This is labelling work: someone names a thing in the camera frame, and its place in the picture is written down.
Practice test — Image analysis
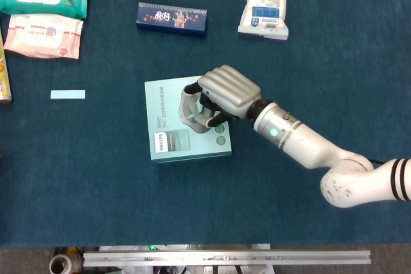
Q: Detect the dark blue printed box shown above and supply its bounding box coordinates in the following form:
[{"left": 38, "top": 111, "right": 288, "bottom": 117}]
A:
[{"left": 136, "top": 1, "right": 208, "bottom": 39}]

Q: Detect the white and blue snack bag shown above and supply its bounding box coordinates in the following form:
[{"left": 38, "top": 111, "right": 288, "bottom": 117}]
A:
[{"left": 237, "top": 0, "right": 290, "bottom": 42}]

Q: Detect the green Philips speaker box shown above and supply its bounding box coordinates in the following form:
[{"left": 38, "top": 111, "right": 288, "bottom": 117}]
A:
[{"left": 144, "top": 75, "right": 232, "bottom": 164}]

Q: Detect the yellow printed tube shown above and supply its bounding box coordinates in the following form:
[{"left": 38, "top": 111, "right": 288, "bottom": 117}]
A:
[{"left": 0, "top": 26, "right": 13, "bottom": 105}]

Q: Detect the small light blue strip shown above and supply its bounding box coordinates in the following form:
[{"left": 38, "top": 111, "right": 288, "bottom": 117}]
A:
[{"left": 50, "top": 89, "right": 86, "bottom": 100}]

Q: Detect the aluminium profile rail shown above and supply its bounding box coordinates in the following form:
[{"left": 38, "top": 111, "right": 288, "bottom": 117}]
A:
[{"left": 83, "top": 248, "right": 372, "bottom": 268}]

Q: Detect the pink wet wipes pack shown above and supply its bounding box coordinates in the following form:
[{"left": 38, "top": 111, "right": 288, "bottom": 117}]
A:
[{"left": 3, "top": 13, "right": 85, "bottom": 60}]

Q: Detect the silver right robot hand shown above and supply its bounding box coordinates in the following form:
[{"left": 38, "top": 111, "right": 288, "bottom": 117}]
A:
[{"left": 182, "top": 64, "right": 263, "bottom": 128}]

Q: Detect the brown tape roll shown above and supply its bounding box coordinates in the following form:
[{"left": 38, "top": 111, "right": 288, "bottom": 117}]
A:
[{"left": 48, "top": 253, "right": 78, "bottom": 274}]

